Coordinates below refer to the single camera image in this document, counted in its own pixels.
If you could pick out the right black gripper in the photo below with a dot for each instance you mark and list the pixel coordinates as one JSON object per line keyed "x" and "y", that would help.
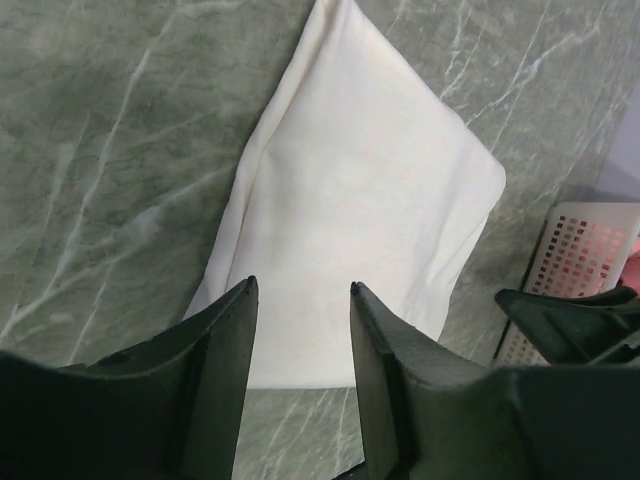
{"x": 601, "y": 329}

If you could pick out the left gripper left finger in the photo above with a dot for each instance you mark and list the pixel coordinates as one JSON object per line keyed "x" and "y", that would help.
{"x": 167, "y": 408}

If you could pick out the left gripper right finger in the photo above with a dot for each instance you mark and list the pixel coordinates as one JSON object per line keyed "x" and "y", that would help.
{"x": 428, "y": 413}

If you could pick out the white Coca-Cola t-shirt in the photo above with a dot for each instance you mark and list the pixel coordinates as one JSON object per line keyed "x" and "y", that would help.
{"x": 356, "y": 171}

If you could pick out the white plastic laundry basket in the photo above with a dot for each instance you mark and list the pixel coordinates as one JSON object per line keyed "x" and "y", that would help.
{"x": 581, "y": 253}

